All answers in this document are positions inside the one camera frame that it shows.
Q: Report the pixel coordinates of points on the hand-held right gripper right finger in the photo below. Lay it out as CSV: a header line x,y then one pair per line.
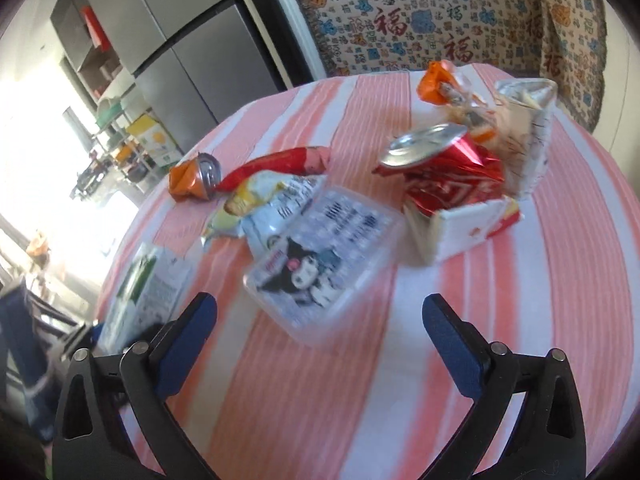
x,y
450,342

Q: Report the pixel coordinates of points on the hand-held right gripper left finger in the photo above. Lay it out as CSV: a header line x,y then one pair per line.
x,y
187,342

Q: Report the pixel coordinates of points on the clear plastic box cartoon print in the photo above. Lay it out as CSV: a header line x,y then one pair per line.
x,y
325,260

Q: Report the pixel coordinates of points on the crushed red can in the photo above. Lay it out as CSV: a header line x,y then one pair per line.
x,y
445,175

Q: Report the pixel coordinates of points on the red snack wrapper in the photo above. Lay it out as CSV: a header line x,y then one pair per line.
x,y
275,162

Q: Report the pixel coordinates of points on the green white carton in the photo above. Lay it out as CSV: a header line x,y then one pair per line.
x,y
150,285

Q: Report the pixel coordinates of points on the striped pink white tablecloth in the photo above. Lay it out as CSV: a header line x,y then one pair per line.
x,y
310,410

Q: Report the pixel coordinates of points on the white yellow snack bag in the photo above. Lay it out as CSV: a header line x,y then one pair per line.
x,y
265,205

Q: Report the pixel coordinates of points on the dark blue cloth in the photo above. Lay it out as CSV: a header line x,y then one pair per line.
x,y
25,340

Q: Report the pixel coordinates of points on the crushed orange can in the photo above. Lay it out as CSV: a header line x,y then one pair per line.
x,y
187,177

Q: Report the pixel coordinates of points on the yellow green cardboard box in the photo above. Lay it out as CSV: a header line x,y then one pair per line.
x,y
155,142

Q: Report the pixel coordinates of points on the torn white paper carton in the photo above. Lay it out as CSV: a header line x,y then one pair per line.
x,y
530,150

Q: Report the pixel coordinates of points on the orange twisted wrapper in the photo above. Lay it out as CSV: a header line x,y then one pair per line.
x,y
435,82

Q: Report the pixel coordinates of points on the grey refrigerator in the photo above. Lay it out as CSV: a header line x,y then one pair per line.
x,y
210,60

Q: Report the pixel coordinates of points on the grey open shelf cabinet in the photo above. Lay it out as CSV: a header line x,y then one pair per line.
x,y
85,60

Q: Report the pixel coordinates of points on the red box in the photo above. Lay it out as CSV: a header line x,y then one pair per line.
x,y
97,30

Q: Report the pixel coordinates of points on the printed fringed blanket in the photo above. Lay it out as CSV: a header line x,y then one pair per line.
x,y
570,35

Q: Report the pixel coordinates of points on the patterned cloth-covered furniture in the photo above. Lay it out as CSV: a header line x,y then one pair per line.
x,y
400,15

